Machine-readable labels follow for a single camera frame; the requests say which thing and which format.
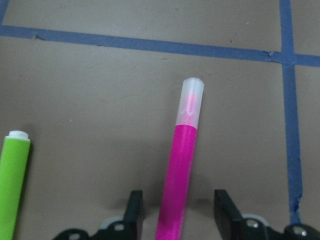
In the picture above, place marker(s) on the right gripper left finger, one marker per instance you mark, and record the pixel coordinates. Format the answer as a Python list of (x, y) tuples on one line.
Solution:
[(127, 227)]

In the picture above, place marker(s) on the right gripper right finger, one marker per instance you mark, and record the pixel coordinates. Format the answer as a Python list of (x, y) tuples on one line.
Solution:
[(232, 225)]

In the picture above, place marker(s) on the pink pen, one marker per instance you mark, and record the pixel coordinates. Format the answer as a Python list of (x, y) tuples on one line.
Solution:
[(178, 174)]

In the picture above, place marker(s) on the green pen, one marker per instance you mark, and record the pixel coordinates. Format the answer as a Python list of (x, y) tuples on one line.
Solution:
[(13, 162)]

